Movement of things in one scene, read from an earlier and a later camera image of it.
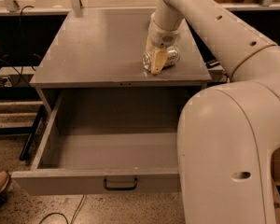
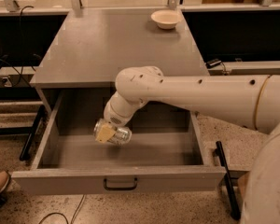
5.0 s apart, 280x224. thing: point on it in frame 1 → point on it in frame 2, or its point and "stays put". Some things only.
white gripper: [162, 37] → [114, 118]
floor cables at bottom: [75, 215] stays put
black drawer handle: [119, 189] stays put
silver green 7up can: [173, 58] → [121, 135]
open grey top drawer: [108, 141] stays put
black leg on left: [36, 123] stays put
